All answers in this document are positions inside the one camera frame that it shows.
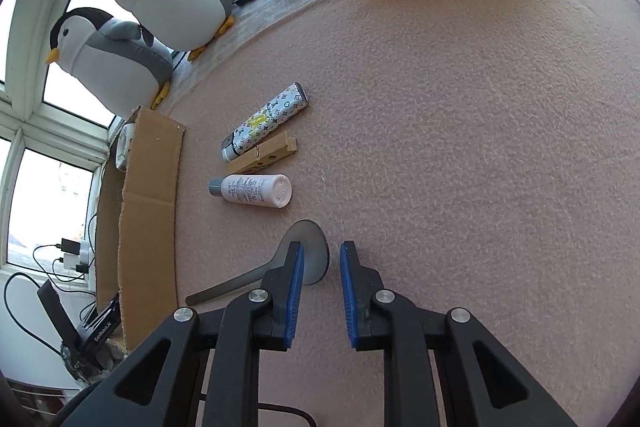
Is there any grey metal spoon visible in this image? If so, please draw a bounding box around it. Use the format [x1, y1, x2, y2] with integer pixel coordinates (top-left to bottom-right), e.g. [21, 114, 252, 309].
[185, 219, 331, 307]

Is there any black cable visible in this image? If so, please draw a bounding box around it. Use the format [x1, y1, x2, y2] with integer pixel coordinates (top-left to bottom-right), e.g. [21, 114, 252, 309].
[2, 272, 63, 355]

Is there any black power bank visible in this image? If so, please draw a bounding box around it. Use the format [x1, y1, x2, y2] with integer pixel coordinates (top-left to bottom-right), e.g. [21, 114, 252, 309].
[37, 279, 81, 349]

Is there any small penguin plush toy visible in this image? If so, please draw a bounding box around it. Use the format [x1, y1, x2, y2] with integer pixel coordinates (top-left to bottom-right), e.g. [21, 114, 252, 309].
[112, 0, 236, 60]

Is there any cardboard box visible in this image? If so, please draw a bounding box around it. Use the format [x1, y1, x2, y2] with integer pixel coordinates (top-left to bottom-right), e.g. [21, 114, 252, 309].
[95, 106, 186, 352]

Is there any large penguin plush toy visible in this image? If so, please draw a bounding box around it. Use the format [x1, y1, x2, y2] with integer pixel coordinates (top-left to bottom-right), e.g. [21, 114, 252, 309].
[46, 7, 176, 112]

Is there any pink felt blanket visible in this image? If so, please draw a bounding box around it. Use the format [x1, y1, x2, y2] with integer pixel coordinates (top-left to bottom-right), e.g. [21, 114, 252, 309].
[165, 0, 640, 427]

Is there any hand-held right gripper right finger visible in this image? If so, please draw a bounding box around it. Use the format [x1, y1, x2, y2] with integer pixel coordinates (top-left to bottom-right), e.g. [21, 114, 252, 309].
[340, 241, 578, 427]

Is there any wooden clothespin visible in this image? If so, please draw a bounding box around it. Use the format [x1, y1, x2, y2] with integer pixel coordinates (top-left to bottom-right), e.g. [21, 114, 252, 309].
[226, 132, 298, 175]

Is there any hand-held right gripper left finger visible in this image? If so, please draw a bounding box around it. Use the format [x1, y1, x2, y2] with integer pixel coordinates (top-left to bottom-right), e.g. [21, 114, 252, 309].
[60, 242, 306, 427]

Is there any white window frame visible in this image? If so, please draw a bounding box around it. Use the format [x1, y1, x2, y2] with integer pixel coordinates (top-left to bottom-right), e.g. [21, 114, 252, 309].
[0, 0, 281, 268]

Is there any white power strip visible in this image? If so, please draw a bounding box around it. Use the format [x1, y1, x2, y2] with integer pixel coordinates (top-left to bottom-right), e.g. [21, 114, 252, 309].
[52, 234, 98, 278]

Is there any white patterned tube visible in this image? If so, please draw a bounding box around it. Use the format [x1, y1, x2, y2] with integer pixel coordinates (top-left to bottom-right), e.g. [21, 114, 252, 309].
[221, 83, 308, 162]

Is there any white bottle with grey cap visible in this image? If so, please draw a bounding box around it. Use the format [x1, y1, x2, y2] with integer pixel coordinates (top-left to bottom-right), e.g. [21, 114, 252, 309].
[209, 173, 292, 209]

